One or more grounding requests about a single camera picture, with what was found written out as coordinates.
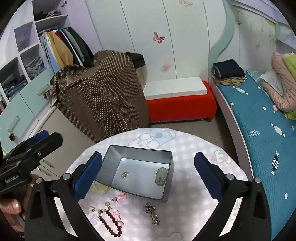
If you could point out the folded dark clothes stack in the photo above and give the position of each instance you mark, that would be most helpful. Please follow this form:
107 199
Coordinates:
228 73

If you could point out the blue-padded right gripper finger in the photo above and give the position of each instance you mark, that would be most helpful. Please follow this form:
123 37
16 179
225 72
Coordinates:
215 180
36 138
79 182

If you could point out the grey metal tin box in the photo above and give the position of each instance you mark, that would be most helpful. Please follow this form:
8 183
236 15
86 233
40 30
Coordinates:
142 165

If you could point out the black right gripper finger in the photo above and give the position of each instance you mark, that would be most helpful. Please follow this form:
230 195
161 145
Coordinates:
46 146

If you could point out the mint bunk bed frame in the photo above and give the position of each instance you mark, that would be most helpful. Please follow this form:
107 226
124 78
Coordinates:
252 31

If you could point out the pink quilted jacket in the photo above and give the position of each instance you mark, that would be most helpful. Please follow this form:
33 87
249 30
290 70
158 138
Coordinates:
279 84

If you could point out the green pillow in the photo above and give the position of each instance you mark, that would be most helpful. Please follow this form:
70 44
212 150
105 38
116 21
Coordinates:
290 62

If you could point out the pink checked cartoon tablecloth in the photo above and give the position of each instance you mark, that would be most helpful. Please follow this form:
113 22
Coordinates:
189 205

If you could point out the hanging clothes row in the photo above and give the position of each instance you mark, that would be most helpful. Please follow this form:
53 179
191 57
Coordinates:
65 47

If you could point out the brown polka dot cloth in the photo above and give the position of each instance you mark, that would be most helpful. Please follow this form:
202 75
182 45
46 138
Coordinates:
105 99

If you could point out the lilac shelf wardrobe unit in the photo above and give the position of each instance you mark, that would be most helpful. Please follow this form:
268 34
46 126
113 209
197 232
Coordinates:
29 60

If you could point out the person's left hand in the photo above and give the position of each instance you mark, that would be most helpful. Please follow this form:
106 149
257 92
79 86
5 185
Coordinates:
12 207

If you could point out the green jade pendant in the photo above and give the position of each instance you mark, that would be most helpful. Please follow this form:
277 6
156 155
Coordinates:
161 176

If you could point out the red upholstered bench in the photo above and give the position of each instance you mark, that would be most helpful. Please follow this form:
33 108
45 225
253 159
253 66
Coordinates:
183 108

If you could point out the teal candy-print bed sheet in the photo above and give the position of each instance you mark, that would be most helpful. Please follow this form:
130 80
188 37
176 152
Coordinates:
270 140

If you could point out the small pearl earring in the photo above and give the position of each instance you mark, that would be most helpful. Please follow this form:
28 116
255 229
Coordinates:
124 174

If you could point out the pink bear keychain charm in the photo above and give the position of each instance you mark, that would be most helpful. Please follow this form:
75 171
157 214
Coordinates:
117 218

